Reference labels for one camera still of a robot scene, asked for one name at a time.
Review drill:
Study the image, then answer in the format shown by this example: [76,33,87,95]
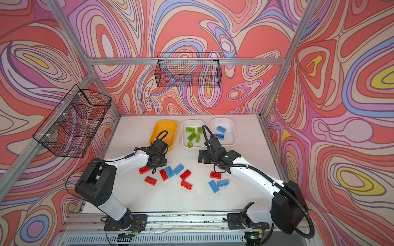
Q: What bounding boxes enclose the red lego brick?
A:
[144,176,157,186]
[210,171,222,179]
[181,180,192,190]
[180,170,191,181]
[160,169,169,181]
[139,166,151,175]

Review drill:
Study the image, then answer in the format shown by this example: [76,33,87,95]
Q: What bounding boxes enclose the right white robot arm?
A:
[204,134,315,239]

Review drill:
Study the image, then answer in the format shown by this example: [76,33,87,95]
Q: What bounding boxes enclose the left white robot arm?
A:
[74,139,169,231]

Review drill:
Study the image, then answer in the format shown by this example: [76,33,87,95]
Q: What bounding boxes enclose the right white plastic bin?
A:
[211,118,237,146]

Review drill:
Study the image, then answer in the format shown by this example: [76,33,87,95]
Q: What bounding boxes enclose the white plastic bin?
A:
[181,120,204,149]
[211,118,237,146]

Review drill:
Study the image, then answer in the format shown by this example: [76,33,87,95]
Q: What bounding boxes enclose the yellow plastic bin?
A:
[149,120,178,152]

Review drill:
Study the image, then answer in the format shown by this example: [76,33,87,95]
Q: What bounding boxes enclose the middle white plastic bin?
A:
[181,120,204,149]

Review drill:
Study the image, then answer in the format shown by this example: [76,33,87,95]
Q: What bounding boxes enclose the back black wire basket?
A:
[155,51,222,88]

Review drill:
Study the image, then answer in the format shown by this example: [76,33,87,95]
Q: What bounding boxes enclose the black wire basket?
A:
[155,51,222,88]
[32,85,112,158]

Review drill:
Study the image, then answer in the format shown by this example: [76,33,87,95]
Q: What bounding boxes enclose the left black wire basket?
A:
[32,85,112,158]

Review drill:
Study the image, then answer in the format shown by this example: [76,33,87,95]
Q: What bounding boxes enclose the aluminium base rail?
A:
[54,211,315,246]

